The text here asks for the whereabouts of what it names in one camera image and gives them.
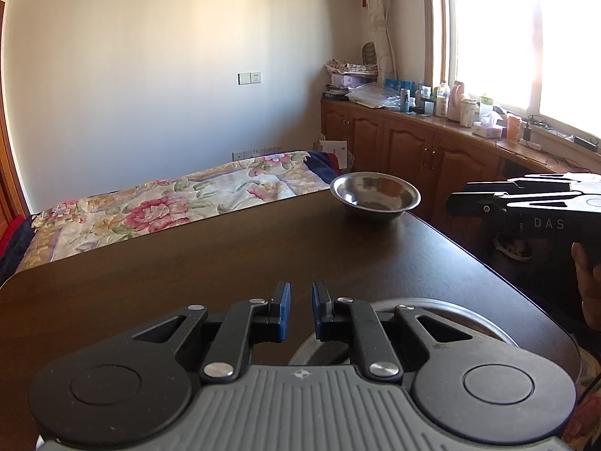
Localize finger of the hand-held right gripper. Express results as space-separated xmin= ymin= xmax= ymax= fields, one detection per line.
xmin=445 ymin=192 xmax=509 ymax=219
xmin=461 ymin=176 xmax=574 ymax=197

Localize clear plastic bags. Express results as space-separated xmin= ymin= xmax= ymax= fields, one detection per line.
xmin=346 ymin=82 xmax=405 ymax=110

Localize window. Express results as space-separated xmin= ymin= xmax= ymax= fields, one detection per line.
xmin=425 ymin=0 xmax=601 ymax=139

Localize dark navy blanket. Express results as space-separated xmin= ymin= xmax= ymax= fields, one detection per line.
xmin=0 ymin=216 xmax=36 ymax=287

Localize folded floral cloth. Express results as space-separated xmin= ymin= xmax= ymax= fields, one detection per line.
xmin=325 ymin=59 xmax=379 ymax=76

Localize patterned beige curtain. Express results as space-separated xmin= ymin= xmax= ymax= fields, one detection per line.
xmin=359 ymin=0 xmax=399 ymax=80

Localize pink box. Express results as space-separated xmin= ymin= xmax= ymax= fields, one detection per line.
xmin=331 ymin=73 xmax=376 ymax=88

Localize red cloth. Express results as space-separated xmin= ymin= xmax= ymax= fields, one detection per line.
xmin=0 ymin=216 xmax=24 ymax=240

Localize white paper bag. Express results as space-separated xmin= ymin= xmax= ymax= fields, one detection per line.
xmin=317 ymin=138 xmax=349 ymax=172

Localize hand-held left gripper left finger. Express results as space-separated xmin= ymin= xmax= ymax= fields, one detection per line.
xmin=131 ymin=281 xmax=292 ymax=384

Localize stainless steel bowl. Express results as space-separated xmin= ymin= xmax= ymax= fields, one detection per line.
xmin=287 ymin=297 xmax=519 ymax=367
xmin=329 ymin=172 xmax=422 ymax=221

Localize person's right hand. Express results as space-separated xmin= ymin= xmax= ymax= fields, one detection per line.
xmin=571 ymin=242 xmax=601 ymax=330

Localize white plastic bottle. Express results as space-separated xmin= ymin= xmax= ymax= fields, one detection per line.
xmin=435 ymin=81 xmax=450 ymax=118

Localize wooden cabinet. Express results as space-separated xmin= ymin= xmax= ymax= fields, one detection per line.
xmin=320 ymin=98 xmax=601 ymax=264

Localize row of wall outlets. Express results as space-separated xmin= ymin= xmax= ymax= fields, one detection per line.
xmin=232 ymin=147 xmax=282 ymax=160

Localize tissue box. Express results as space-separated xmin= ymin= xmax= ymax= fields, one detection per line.
xmin=471 ymin=120 xmax=503 ymax=139

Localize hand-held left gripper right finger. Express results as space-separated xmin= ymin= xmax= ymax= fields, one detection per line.
xmin=311 ymin=280 xmax=475 ymax=380

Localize floral bed blanket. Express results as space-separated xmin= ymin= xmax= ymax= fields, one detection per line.
xmin=13 ymin=150 xmax=350 ymax=275

